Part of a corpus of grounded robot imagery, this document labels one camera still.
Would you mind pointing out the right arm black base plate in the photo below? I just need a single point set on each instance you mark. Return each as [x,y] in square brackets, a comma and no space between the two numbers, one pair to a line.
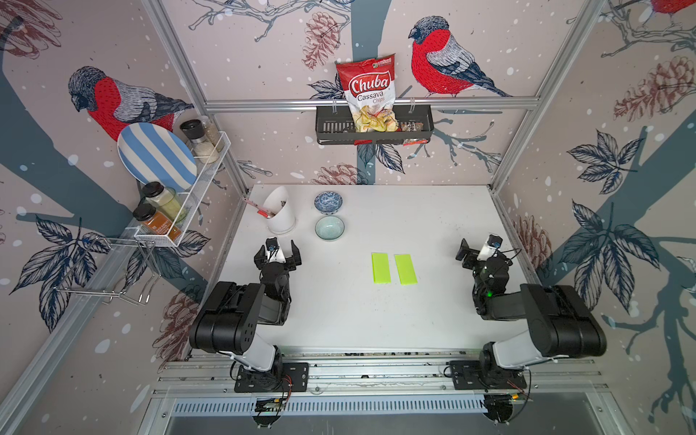
[469,375]

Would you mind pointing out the white utensil holder cup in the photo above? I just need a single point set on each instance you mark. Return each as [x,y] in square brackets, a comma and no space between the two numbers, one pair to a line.
[279,206]

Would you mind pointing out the metal wire hook rack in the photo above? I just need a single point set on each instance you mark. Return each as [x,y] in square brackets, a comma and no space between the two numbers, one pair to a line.
[130,271]

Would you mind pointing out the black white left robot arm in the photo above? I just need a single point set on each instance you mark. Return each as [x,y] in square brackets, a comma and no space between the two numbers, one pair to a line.
[227,322]

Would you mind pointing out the blue white striped plate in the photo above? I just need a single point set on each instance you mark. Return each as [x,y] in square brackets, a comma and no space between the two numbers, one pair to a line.
[151,153]

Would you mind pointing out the red Chuba cassava chips bag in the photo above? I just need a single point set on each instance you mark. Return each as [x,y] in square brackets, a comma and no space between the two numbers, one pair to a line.
[370,92]

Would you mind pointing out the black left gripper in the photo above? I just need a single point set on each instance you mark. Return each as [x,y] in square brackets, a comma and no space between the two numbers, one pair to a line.
[291,261]

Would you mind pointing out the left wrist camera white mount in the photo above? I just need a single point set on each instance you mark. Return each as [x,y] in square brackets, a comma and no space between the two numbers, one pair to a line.
[274,252]

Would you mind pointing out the black wire wall basket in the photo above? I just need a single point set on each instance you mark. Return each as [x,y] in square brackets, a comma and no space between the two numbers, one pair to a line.
[334,126]

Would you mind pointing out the black lid spice grinder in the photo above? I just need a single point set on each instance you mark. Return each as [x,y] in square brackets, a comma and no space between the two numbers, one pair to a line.
[202,147]

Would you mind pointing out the blue patterned small bowl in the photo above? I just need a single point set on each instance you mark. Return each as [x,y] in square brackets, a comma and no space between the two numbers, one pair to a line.
[328,202]

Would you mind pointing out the brown spice glass jar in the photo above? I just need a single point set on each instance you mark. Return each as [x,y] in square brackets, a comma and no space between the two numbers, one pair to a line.
[212,132]

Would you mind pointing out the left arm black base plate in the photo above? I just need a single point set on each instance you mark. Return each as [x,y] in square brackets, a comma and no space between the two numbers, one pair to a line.
[289,377]

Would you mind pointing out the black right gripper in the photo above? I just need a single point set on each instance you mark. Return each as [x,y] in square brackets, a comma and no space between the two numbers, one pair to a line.
[470,257]

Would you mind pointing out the red pink utensil in cup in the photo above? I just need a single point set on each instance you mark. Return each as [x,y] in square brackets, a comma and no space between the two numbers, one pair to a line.
[267,214]

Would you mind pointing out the green sauce jar black lid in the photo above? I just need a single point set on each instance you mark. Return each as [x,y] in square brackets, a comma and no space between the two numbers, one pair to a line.
[165,200]

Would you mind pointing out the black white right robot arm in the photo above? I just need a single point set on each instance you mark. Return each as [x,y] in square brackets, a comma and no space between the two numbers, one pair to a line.
[559,325]

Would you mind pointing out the orange sauce jar black lid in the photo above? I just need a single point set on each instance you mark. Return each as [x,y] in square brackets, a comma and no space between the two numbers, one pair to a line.
[156,222]

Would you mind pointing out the white wire wall shelf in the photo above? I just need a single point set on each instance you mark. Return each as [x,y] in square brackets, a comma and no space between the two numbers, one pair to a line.
[190,200]

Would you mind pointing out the pale green ceramic bowl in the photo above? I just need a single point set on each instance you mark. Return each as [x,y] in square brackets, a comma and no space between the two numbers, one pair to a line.
[329,228]

